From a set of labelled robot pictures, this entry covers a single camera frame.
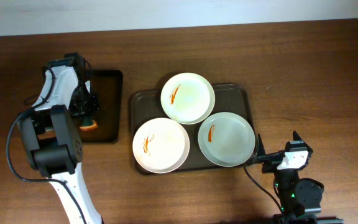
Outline green and orange sponge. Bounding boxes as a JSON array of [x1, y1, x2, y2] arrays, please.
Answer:
[[80, 116, 98, 131]]

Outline pale green plate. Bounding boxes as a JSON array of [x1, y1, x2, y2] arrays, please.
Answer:
[[198, 112, 256, 167]]

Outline white plate top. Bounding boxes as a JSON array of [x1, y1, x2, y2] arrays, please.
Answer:
[[160, 72, 216, 124]]

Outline white plate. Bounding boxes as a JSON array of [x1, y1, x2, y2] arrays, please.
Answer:
[[132, 118, 190, 174], [160, 72, 216, 124]]

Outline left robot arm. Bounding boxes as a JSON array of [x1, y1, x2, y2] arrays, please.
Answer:
[[13, 53, 103, 223]]

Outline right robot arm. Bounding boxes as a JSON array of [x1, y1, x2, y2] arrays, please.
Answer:
[[248, 131, 344, 224]]

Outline small black tray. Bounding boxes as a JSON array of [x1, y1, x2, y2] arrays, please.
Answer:
[[80, 70, 123, 144]]

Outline large brown serving tray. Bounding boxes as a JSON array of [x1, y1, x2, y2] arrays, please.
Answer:
[[130, 83, 253, 172]]

